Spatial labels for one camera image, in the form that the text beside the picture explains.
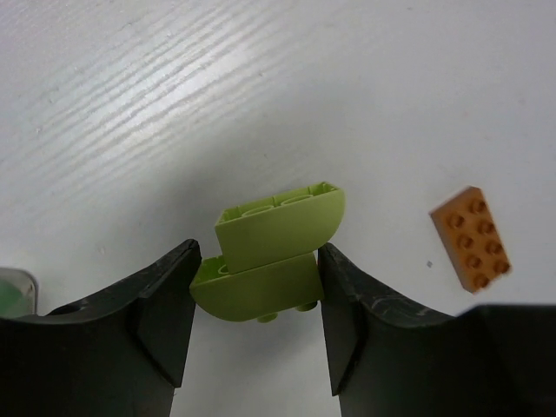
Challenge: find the light yellow-green curved lego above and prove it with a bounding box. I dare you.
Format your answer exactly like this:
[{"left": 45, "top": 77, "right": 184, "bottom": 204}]
[{"left": 189, "top": 182, "right": 346, "bottom": 322}]

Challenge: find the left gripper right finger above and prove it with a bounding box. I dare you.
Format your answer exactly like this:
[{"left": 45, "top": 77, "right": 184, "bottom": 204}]
[{"left": 318, "top": 244, "right": 555, "bottom": 416}]

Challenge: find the orange 2x4 lego plate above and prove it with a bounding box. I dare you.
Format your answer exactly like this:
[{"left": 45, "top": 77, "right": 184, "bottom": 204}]
[{"left": 430, "top": 186, "right": 512, "bottom": 294}]

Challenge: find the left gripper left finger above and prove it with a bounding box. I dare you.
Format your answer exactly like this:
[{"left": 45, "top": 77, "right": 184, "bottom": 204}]
[{"left": 1, "top": 239, "right": 201, "bottom": 416}]

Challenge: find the clear compartment organizer tray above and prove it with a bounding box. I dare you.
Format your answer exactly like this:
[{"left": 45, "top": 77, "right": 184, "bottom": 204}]
[{"left": 0, "top": 267, "right": 38, "bottom": 319}]

